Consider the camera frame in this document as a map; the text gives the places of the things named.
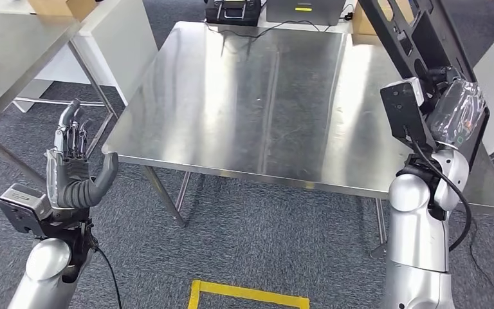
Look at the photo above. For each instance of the grey table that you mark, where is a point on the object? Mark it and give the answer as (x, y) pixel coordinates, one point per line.
(8, 64)

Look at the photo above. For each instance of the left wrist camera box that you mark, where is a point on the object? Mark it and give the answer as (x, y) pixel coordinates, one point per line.
(21, 209)

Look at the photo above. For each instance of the cardboard box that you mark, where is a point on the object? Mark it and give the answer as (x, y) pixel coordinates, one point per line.
(360, 21)
(59, 7)

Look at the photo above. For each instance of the yellow floor tape square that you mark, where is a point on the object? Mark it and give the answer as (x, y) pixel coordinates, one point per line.
(247, 293)

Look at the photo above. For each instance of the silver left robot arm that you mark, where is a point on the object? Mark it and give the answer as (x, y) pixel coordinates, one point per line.
(46, 273)

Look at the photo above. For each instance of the black plastic panel part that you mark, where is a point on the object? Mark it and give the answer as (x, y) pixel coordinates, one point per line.
(426, 38)

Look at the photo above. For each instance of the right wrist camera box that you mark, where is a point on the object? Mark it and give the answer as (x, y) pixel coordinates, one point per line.
(404, 115)

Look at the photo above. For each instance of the stainless steel workbench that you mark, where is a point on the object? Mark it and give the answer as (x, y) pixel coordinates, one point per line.
(251, 106)

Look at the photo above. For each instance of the black device case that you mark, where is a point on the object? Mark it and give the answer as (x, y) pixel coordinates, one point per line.
(230, 15)

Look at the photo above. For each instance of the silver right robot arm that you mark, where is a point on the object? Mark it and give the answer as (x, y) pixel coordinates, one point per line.
(413, 239)

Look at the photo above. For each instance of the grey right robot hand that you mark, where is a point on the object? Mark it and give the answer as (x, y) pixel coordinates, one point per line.
(456, 111)

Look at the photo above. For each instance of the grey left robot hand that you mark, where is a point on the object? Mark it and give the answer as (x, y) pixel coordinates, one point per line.
(70, 179)

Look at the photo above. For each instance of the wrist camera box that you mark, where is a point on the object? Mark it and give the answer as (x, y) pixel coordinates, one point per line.
(21, 209)
(404, 115)

